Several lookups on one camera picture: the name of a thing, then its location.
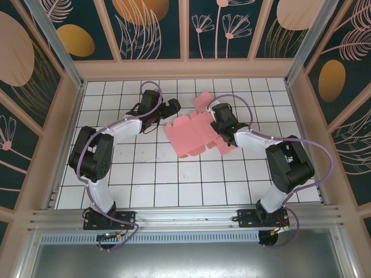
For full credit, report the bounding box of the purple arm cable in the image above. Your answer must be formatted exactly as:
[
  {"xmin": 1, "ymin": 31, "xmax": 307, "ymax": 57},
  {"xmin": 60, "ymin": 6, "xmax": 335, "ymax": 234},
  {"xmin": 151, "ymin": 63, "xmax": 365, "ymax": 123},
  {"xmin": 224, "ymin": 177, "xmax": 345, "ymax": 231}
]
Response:
[
  {"xmin": 206, "ymin": 94, "xmax": 335, "ymax": 249},
  {"xmin": 75, "ymin": 81, "xmax": 143, "ymax": 252}
]

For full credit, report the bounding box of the pink paper box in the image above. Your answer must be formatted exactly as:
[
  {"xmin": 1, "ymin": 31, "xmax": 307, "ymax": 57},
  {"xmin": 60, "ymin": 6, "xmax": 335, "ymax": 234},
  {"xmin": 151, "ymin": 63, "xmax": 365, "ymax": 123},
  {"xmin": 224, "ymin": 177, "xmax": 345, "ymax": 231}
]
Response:
[{"xmin": 165, "ymin": 91, "xmax": 237, "ymax": 159}]

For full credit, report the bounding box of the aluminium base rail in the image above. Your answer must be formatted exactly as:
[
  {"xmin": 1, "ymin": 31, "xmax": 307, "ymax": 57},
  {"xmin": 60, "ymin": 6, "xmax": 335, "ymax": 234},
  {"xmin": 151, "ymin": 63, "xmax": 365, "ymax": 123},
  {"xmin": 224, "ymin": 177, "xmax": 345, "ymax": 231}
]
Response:
[{"xmin": 28, "ymin": 204, "xmax": 345, "ymax": 233}]

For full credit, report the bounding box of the grey metal sheet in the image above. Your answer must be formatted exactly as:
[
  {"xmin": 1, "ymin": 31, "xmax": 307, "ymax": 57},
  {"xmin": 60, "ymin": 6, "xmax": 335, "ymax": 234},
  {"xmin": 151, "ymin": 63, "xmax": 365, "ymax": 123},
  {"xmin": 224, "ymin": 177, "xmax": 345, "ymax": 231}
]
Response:
[{"xmin": 16, "ymin": 228, "xmax": 359, "ymax": 278}]

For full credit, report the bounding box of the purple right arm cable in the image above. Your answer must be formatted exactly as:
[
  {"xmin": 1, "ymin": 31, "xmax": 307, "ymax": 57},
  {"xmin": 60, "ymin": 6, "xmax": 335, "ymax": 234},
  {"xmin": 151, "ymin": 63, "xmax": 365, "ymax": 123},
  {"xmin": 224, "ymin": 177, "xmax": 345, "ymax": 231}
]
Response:
[{"xmin": 206, "ymin": 94, "xmax": 335, "ymax": 249}]

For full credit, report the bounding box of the slotted grey cable tray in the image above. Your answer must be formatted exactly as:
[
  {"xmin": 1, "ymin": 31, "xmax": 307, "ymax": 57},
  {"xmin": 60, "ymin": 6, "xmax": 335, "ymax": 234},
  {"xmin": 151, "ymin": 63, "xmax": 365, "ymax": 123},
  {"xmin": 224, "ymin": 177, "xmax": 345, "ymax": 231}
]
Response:
[{"xmin": 40, "ymin": 230, "xmax": 261, "ymax": 244}]

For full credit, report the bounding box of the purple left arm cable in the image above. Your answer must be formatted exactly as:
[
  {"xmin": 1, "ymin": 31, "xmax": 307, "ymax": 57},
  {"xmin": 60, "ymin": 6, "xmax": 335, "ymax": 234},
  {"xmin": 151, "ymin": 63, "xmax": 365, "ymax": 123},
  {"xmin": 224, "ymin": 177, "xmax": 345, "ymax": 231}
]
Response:
[{"xmin": 75, "ymin": 81, "xmax": 143, "ymax": 252}]

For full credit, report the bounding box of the aluminium corner post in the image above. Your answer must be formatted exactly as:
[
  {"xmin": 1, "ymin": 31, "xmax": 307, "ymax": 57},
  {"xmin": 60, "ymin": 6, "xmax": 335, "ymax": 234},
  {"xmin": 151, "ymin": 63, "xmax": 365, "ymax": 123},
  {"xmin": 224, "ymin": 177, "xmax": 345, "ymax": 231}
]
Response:
[
  {"xmin": 24, "ymin": 0, "xmax": 88, "ymax": 90},
  {"xmin": 285, "ymin": 0, "xmax": 330, "ymax": 85}
]

